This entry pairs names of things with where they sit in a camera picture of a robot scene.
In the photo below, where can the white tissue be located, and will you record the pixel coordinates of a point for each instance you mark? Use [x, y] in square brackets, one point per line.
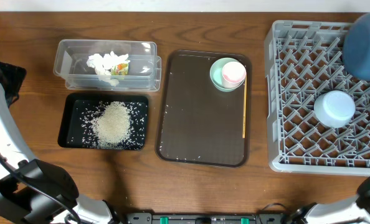
[106, 76]
[98, 62]

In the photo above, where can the brown serving tray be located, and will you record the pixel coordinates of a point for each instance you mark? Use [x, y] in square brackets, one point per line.
[200, 124]

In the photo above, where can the green orange snack wrapper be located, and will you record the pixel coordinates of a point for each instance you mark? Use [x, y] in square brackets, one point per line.
[120, 69]

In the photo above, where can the grey dishwasher rack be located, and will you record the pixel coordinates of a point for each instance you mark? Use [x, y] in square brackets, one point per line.
[303, 60]

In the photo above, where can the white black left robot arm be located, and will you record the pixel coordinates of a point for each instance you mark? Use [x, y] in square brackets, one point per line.
[31, 190]

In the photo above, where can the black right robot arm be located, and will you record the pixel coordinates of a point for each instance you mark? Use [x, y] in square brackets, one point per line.
[352, 210]

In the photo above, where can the black plastic tray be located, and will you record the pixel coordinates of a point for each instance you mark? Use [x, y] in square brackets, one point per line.
[69, 135]

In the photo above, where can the wooden chopstick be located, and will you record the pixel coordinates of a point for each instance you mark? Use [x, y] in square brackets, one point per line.
[244, 109]

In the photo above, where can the light blue white bowl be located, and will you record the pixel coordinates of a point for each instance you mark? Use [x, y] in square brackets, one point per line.
[334, 109]

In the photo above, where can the mint green bowl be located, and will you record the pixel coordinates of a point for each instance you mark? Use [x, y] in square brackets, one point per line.
[216, 73]

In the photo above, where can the white rice pile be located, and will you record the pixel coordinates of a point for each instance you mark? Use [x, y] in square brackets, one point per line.
[113, 125]

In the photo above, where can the clear plastic bin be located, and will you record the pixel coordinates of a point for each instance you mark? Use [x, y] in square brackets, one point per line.
[144, 72]

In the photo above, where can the pink cup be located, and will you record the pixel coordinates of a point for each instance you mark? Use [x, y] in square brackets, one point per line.
[233, 74]

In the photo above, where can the dark blue plate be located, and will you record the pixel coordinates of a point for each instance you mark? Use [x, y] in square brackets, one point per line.
[356, 49]

